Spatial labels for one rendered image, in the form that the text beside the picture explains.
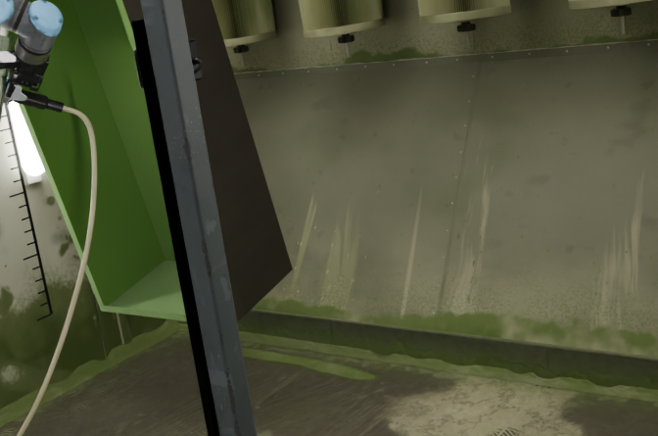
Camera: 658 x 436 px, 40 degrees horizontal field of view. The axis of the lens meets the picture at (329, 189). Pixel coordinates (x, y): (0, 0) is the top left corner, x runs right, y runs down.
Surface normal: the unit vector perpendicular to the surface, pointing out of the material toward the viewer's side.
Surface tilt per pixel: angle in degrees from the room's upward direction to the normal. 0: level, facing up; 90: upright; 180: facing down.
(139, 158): 102
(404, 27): 90
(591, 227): 57
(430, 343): 91
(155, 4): 90
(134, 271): 90
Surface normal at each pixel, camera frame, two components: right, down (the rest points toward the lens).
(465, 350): -0.57, 0.26
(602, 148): -0.55, -0.31
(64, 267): 0.81, 0.01
